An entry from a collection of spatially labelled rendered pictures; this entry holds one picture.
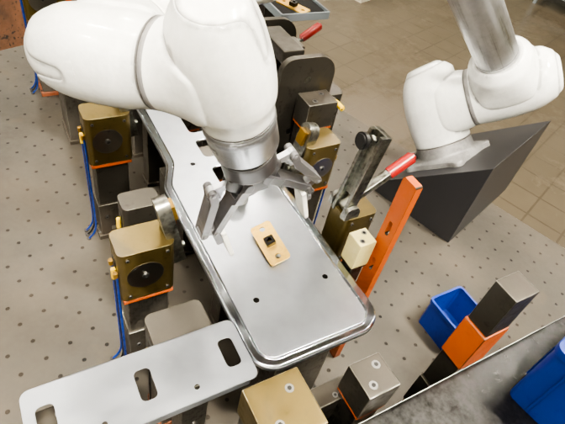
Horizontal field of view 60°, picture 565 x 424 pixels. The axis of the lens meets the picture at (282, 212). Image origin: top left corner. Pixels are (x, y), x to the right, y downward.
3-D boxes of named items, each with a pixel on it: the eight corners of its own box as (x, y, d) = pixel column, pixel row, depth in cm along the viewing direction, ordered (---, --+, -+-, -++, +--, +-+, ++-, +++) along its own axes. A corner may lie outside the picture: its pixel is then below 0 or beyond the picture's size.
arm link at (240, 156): (187, 105, 58) (199, 138, 63) (217, 156, 54) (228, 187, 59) (255, 76, 60) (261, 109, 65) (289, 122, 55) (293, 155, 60)
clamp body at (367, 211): (293, 308, 113) (329, 198, 89) (328, 294, 118) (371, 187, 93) (307, 331, 109) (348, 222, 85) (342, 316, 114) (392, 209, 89)
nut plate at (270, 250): (250, 230, 86) (248, 226, 85) (268, 220, 86) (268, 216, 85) (271, 267, 81) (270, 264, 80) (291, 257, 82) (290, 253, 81)
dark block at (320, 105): (267, 231, 128) (298, 92, 99) (290, 225, 131) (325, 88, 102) (276, 245, 126) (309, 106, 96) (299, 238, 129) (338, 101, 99)
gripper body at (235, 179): (261, 113, 64) (270, 156, 72) (203, 140, 63) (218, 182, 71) (288, 151, 61) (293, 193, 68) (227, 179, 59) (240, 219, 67)
